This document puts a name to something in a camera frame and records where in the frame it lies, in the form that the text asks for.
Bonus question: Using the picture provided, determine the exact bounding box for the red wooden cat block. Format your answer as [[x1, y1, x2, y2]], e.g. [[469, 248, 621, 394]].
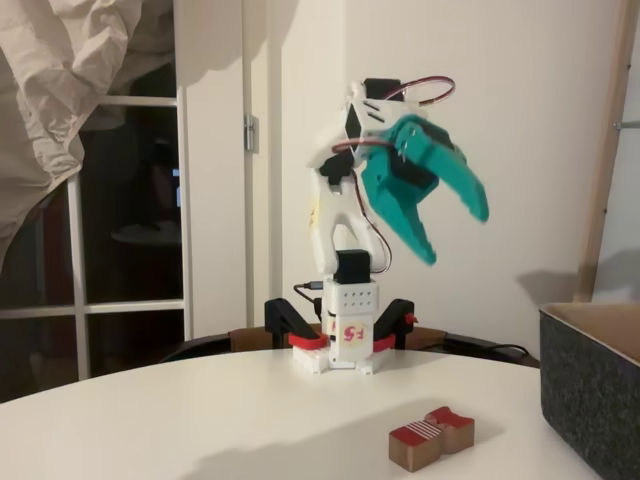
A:
[[388, 405, 475, 474]]

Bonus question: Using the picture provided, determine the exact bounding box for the grey felt box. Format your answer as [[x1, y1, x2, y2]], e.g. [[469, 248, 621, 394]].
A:
[[538, 301, 640, 480]]

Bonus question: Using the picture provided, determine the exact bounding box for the dark wooden chair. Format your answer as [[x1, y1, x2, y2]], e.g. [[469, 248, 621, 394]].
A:
[[159, 324, 274, 366], [414, 327, 541, 370]]

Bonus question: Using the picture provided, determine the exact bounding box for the metal door hinge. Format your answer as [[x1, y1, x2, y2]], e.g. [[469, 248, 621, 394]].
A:
[[243, 113, 261, 154]]

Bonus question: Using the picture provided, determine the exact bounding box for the grey shelf panel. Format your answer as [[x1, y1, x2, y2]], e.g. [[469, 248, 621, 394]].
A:
[[594, 127, 640, 303]]

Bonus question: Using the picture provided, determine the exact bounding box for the white glazed door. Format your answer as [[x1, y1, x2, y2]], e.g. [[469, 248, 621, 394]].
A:
[[0, 94, 194, 401]]

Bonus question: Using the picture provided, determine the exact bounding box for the beige crumpled curtain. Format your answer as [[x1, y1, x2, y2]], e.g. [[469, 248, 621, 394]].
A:
[[0, 0, 176, 274]]

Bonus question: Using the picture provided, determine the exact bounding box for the red white servo wire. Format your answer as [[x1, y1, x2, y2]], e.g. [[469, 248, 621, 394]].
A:
[[399, 77, 457, 107], [349, 169, 395, 275]]

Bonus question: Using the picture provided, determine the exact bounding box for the grey USB cable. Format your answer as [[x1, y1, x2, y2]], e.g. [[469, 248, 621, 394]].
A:
[[293, 281, 327, 314]]

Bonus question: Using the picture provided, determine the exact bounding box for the black power cord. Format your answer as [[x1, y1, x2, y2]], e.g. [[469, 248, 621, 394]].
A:
[[439, 342, 531, 361]]

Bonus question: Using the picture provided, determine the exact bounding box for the wooden shelf post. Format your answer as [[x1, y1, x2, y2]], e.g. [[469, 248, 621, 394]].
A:
[[572, 0, 640, 304]]

